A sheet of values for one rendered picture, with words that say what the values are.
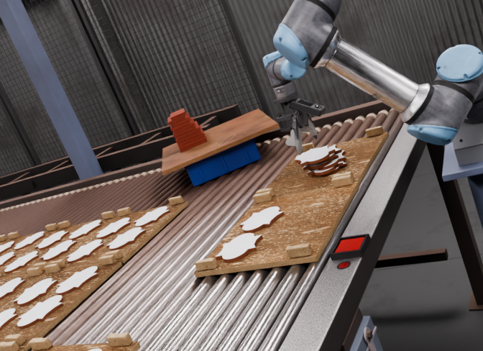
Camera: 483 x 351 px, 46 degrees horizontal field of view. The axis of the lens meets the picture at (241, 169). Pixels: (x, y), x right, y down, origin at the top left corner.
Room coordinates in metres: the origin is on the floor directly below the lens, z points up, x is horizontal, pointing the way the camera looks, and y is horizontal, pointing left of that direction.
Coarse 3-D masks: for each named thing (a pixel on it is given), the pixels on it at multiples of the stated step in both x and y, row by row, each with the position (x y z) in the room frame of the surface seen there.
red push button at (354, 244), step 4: (344, 240) 1.23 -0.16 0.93; (348, 240) 1.22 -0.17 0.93; (352, 240) 1.21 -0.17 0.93; (356, 240) 1.20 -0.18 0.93; (360, 240) 1.20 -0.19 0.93; (340, 244) 1.22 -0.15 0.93; (344, 244) 1.21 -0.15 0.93; (348, 244) 1.20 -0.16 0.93; (352, 244) 1.20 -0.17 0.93; (356, 244) 1.19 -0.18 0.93; (360, 244) 1.18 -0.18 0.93; (340, 248) 1.20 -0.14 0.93; (344, 248) 1.19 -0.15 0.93; (348, 248) 1.18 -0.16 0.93; (352, 248) 1.18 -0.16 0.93; (356, 248) 1.17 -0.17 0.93
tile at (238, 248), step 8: (232, 240) 1.46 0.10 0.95; (240, 240) 1.44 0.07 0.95; (248, 240) 1.41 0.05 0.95; (256, 240) 1.40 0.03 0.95; (224, 248) 1.43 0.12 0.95; (232, 248) 1.40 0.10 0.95; (240, 248) 1.38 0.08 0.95; (248, 248) 1.36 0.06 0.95; (216, 256) 1.40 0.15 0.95; (224, 256) 1.37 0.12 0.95; (232, 256) 1.35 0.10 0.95; (240, 256) 1.34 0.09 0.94
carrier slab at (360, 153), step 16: (336, 144) 1.99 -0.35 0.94; (352, 144) 1.91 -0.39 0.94; (368, 144) 1.84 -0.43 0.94; (352, 160) 1.74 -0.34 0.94; (368, 160) 1.68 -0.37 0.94; (288, 176) 1.85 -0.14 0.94; (304, 176) 1.78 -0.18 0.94; (320, 176) 1.72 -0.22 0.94; (288, 192) 1.69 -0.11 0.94; (304, 192) 1.65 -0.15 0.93
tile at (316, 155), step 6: (312, 150) 1.79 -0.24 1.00; (318, 150) 1.76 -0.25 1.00; (324, 150) 1.73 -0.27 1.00; (330, 150) 1.71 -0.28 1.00; (306, 156) 1.75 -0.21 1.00; (312, 156) 1.73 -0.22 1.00; (318, 156) 1.70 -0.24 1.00; (324, 156) 1.68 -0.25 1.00; (300, 162) 1.74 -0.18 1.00; (306, 162) 1.70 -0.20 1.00; (312, 162) 1.68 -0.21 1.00; (318, 162) 1.67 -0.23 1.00
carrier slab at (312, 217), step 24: (312, 192) 1.61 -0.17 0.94; (336, 192) 1.53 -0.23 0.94; (288, 216) 1.49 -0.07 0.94; (312, 216) 1.43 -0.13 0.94; (336, 216) 1.36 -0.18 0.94; (264, 240) 1.40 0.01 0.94; (288, 240) 1.34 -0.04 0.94; (312, 240) 1.28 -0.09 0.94; (240, 264) 1.32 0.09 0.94; (264, 264) 1.27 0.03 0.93; (288, 264) 1.24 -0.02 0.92
